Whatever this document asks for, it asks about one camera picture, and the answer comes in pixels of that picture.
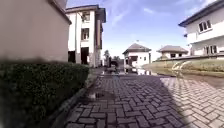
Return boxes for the distant trees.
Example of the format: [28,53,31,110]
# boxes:
[103,49,121,68]

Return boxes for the puddle of water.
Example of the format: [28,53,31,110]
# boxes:
[99,67,159,76]

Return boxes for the small white house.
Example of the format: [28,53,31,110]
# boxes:
[122,42,153,69]

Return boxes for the white multi-storey building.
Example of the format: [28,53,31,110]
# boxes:
[64,4,108,69]

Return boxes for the brick paved road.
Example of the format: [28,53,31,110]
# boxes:
[63,68,224,128]

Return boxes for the concrete kerb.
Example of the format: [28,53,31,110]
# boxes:
[46,73,99,128]

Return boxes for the small house with dark roof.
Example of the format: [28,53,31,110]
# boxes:
[156,44,190,61]

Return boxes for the green hedge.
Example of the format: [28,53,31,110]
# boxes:
[0,61,91,128]

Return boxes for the grass patch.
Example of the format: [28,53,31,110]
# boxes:
[143,58,224,78]

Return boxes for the white two-storey house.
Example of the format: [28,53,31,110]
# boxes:
[178,0,224,58]

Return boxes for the pale boundary wall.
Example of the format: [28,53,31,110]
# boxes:
[0,0,72,64]

